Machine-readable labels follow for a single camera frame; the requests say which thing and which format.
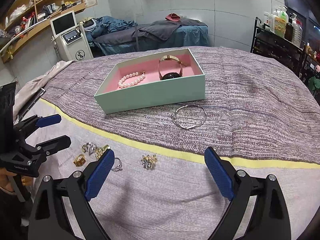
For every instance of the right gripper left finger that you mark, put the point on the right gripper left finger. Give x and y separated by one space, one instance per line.
49 219

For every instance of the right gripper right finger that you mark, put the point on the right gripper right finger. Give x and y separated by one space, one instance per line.
269 218

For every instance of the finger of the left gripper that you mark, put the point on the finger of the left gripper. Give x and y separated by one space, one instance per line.
48 120
52 146

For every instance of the gold crystal earring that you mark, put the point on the gold crystal earring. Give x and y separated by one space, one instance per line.
149 161

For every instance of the beige strap wristwatch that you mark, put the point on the beige strap wristwatch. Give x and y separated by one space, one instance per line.
170 67

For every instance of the beige cloth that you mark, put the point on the beige cloth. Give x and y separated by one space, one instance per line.
34 85

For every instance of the gold brooch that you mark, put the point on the gold brooch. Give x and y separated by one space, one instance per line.
99 151

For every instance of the white beauty machine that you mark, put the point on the white beauty machine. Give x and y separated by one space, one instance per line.
69 38

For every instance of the mint box pink lining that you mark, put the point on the mint box pink lining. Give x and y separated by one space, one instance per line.
135 83

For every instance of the green potted plant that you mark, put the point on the green potted plant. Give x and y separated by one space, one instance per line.
314 85

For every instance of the grey blanket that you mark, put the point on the grey blanket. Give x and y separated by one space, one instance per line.
157 31

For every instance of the red cloth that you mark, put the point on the red cloth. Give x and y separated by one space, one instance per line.
173 17

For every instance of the black trolley rack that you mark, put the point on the black trolley rack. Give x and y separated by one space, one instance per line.
268 44

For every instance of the blue massage bed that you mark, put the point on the blue massage bed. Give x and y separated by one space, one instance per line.
182 37

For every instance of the clear plastic bottle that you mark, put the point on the clear plastic bottle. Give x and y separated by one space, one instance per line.
297 33

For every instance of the green pump bottle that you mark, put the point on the green pump bottle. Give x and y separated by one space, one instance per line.
280 21

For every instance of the black camera box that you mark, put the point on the black camera box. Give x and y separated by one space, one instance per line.
6 119

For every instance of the wooden wall shelf unit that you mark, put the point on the wooden wall shelf unit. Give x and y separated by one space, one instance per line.
26 19

